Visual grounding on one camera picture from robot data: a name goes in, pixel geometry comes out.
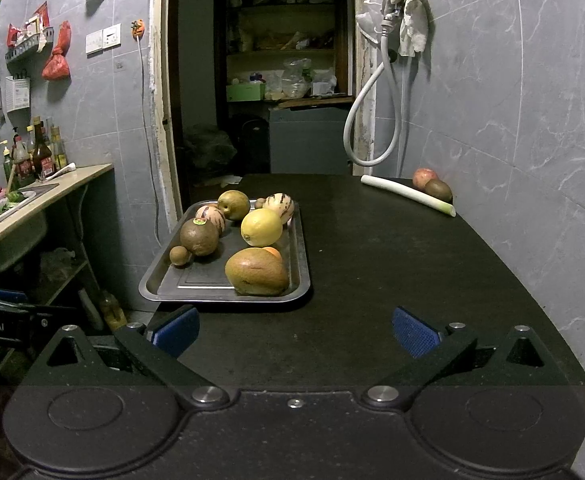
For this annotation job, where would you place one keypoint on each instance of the cluster of sauce bottles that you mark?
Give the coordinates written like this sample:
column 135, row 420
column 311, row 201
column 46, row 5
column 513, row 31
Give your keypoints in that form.
column 40, row 155

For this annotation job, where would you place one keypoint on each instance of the plain brown kiwi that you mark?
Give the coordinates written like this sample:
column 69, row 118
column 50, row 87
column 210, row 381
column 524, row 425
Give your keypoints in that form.
column 439, row 190

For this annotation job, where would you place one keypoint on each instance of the stainless steel tray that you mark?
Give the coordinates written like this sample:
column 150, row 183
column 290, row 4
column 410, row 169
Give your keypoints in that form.
column 212, row 280

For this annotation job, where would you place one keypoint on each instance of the crumpled white paper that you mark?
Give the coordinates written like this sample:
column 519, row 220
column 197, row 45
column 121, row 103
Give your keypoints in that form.
column 230, row 180

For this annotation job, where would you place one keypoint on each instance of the clear plastic bag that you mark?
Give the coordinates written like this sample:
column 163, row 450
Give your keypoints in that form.
column 295, row 77

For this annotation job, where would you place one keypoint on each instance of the green-brown mango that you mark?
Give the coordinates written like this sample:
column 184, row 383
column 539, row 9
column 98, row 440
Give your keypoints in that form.
column 256, row 271

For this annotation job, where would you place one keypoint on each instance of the wall faucet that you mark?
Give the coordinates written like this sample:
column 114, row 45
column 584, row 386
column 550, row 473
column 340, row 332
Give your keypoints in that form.
column 388, row 17

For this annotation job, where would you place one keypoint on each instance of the green box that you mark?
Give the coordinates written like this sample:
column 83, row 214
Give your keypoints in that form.
column 245, row 92

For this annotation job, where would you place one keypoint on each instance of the red plastic bag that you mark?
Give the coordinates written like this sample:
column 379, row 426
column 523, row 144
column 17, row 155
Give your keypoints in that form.
column 58, row 57

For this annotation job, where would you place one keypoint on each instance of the grey cabinet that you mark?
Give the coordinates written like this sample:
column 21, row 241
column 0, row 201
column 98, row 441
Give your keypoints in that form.
column 307, row 140

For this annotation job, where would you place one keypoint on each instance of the red apple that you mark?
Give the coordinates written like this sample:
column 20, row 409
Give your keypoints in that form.
column 424, row 176

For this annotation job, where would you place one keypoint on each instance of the pale door frame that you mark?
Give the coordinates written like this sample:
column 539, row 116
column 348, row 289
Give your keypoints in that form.
column 160, row 110

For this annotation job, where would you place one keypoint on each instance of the small orange tangerine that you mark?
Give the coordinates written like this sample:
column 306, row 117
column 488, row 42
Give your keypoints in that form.
column 274, row 251

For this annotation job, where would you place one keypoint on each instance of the white vertical pipe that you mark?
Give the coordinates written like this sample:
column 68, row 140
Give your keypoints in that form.
column 403, row 110

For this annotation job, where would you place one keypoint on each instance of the white leek stalk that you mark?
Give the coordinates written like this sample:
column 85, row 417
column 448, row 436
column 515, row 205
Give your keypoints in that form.
column 407, row 194

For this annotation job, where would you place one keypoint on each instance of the orange wall plug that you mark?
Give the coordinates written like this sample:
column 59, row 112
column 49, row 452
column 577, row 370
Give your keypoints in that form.
column 138, row 27

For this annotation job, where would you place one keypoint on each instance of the metal sink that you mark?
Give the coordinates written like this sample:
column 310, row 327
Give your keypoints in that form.
column 17, row 232

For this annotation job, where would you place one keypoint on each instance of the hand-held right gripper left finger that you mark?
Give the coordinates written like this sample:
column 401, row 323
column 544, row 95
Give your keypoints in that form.
column 177, row 332

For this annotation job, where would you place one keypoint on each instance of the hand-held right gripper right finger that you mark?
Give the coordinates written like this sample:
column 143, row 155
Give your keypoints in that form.
column 415, row 337

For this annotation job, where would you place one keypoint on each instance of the translucent plastic bag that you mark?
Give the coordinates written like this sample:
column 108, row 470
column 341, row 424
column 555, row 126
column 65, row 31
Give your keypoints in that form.
column 371, row 17

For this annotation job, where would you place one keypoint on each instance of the yellow-green pear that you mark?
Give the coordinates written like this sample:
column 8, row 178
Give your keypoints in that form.
column 233, row 205

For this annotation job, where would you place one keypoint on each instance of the large yellow lemon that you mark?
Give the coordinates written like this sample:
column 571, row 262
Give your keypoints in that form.
column 261, row 227

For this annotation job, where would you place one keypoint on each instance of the small round brown fruit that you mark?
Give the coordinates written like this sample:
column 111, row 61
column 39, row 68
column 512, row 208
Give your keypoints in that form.
column 180, row 255

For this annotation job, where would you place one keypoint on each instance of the small brown kiwi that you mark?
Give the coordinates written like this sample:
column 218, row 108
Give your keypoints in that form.
column 260, row 203

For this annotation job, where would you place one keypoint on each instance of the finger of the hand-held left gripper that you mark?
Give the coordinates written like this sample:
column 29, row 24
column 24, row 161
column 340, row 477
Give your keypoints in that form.
column 2, row 294

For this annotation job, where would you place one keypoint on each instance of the wooden storage shelf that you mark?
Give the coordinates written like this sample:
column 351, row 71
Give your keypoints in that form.
column 282, row 35

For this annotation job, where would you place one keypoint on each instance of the large kiwi with sticker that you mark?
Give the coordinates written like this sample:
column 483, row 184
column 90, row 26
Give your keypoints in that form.
column 199, row 237

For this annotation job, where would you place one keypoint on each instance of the white wall switch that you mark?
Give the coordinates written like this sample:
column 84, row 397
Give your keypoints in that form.
column 103, row 38

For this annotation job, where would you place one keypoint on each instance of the white rag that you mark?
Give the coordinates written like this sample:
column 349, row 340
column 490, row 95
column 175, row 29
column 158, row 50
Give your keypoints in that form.
column 415, row 20

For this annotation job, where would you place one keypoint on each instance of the beige kitchen counter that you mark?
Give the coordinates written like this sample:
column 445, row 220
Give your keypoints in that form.
column 72, row 177

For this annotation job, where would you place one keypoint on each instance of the dark bag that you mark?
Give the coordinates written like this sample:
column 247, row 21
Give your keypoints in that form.
column 210, row 147

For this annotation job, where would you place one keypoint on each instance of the yellowish plastic jug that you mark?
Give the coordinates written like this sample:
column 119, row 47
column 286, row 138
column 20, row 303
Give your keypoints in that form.
column 112, row 310

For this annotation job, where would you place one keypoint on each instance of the striped pepino melon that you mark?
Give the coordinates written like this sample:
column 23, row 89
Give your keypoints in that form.
column 278, row 207
column 211, row 216

